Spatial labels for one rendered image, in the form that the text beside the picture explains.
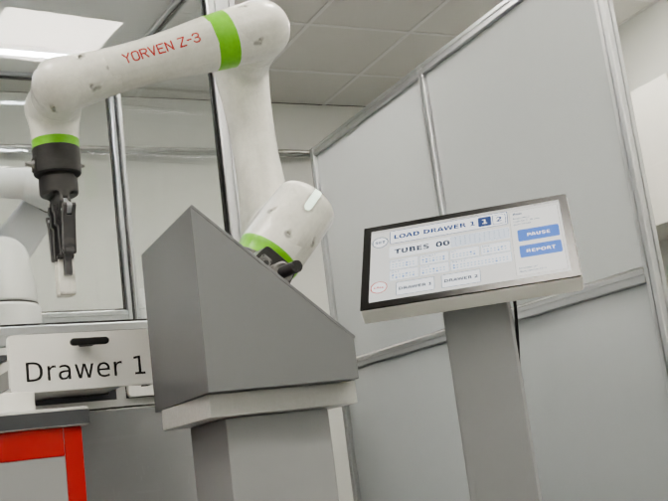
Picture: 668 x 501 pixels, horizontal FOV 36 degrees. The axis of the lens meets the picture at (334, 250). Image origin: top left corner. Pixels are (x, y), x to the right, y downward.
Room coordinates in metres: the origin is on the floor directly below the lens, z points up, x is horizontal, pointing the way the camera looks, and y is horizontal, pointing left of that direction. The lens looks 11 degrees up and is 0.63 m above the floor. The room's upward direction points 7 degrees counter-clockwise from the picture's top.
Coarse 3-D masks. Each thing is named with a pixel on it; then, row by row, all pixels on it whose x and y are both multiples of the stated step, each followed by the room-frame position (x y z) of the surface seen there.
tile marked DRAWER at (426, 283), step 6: (432, 276) 2.44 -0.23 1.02; (396, 282) 2.46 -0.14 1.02; (402, 282) 2.46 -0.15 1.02; (408, 282) 2.45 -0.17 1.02; (414, 282) 2.44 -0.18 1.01; (420, 282) 2.44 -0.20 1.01; (426, 282) 2.43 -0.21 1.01; (432, 282) 2.43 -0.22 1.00; (396, 288) 2.45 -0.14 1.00; (402, 288) 2.44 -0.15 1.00; (408, 288) 2.44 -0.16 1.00; (414, 288) 2.43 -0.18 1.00; (420, 288) 2.43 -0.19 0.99; (426, 288) 2.42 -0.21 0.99; (432, 288) 2.41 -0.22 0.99; (396, 294) 2.43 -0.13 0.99; (402, 294) 2.43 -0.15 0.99
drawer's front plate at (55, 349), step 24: (24, 336) 1.93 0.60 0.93; (48, 336) 1.96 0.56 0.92; (72, 336) 1.98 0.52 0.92; (96, 336) 2.00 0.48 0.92; (120, 336) 2.03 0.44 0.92; (144, 336) 2.05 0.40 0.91; (24, 360) 1.93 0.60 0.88; (48, 360) 1.95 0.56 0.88; (72, 360) 1.98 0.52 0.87; (96, 360) 2.00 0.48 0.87; (120, 360) 2.03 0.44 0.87; (144, 360) 2.05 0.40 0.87; (24, 384) 1.93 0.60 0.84; (48, 384) 1.95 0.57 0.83; (72, 384) 1.98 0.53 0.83; (96, 384) 2.00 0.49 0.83; (120, 384) 2.02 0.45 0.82; (144, 384) 2.05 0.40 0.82
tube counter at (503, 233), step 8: (480, 232) 2.50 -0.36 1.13; (488, 232) 2.49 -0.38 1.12; (496, 232) 2.49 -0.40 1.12; (504, 232) 2.48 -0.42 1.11; (440, 240) 2.52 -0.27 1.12; (448, 240) 2.51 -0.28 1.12; (456, 240) 2.50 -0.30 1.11; (464, 240) 2.50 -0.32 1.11; (472, 240) 2.49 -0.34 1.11; (480, 240) 2.48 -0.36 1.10; (488, 240) 2.48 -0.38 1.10; (496, 240) 2.47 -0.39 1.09; (440, 248) 2.50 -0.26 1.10; (448, 248) 2.49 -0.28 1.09
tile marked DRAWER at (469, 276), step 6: (468, 270) 2.42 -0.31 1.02; (474, 270) 2.42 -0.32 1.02; (480, 270) 2.41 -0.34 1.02; (444, 276) 2.43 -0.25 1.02; (450, 276) 2.43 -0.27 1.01; (456, 276) 2.42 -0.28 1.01; (462, 276) 2.42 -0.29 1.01; (468, 276) 2.41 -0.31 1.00; (474, 276) 2.41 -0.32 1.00; (480, 276) 2.40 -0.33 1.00; (444, 282) 2.42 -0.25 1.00; (450, 282) 2.41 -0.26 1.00; (456, 282) 2.41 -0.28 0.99; (462, 282) 2.40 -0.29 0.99; (468, 282) 2.40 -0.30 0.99; (474, 282) 2.39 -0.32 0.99
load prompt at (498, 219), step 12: (480, 216) 2.54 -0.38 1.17; (492, 216) 2.53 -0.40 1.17; (504, 216) 2.52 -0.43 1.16; (420, 228) 2.57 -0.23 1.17; (432, 228) 2.56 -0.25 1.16; (444, 228) 2.55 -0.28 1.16; (456, 228) 2.53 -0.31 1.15; (468, 228) 2.52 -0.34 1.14; (480, 228) 2.51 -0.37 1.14; (396, 240) 2.56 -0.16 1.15; (408, 240) 2.55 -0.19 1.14
